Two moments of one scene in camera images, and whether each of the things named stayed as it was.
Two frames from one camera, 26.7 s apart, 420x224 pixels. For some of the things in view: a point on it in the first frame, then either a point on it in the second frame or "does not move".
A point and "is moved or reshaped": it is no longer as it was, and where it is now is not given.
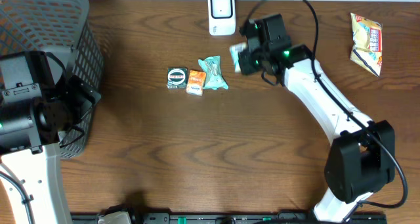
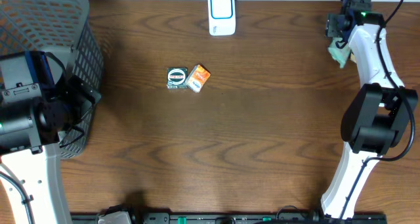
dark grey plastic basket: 59,20 does not move
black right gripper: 245,67 -> 331,21
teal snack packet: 213,77 -> 340,54
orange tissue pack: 195,83 is moved or reshaped
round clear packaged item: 177,78 does not move
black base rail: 219,217 does not move
